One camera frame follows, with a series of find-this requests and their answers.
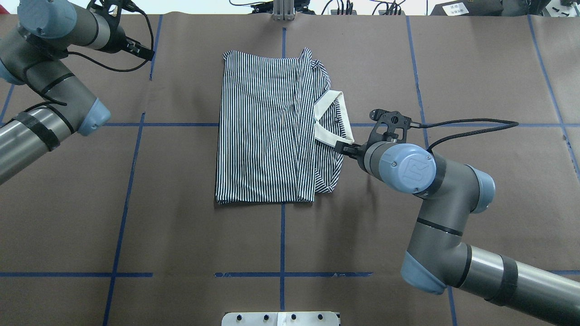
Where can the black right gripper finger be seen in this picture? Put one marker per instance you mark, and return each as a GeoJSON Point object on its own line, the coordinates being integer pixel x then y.
{"type": "Point", "coordinates": [347, 149]}

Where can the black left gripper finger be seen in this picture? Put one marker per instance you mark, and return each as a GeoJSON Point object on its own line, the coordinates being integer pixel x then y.
{"type": "Point", "coordinates": [139, 50]}

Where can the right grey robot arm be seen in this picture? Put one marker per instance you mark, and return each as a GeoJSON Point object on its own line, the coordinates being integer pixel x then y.
{"type": "Point", "coordinates": [436, 256]}

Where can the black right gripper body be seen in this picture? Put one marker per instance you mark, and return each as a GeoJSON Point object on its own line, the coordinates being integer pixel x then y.
{"type": "Point", "coordinates": [360, 151]}

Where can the aluminium frame post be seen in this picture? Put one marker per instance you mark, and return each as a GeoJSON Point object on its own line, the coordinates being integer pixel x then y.
{"type": "Point", "coordinates": [283, 10]}

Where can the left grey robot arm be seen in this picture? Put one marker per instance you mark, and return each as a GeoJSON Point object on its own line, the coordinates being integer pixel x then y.
{"type": "Point", "coordinates": [32, 54]}

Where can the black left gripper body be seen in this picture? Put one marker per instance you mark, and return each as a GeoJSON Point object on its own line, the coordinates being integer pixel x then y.
{"type": "Point", "coordinates": [121, 41]}

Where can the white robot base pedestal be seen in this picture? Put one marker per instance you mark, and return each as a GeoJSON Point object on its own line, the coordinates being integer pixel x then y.
{"type": "Point", "coordinates": [300, 318]}

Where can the brown paper table cover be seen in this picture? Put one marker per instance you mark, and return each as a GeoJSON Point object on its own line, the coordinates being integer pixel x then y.
{"type": "Point", "coordinates": [122, 227]}

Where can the navy white striped polo shirt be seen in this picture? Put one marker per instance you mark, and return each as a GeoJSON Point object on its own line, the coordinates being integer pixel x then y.
{"type": "Point", "coordinates": [278, 126]}

